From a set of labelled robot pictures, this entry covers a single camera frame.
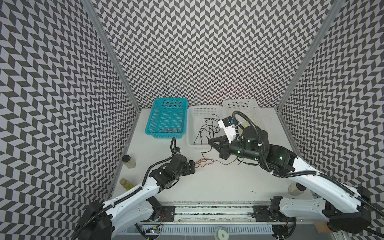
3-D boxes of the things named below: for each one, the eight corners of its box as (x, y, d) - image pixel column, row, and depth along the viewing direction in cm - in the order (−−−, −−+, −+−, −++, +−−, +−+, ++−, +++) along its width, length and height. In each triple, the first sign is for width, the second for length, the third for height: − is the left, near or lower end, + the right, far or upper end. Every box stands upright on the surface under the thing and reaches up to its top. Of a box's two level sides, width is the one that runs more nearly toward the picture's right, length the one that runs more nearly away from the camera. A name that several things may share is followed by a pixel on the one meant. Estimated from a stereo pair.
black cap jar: (126, 167, 89) (119, 160, 81) (131, 161, 92) (124, 153, 84) (133, 169, 88) (127, 162, 80) (137, 163, 91) (131, 155, 83)
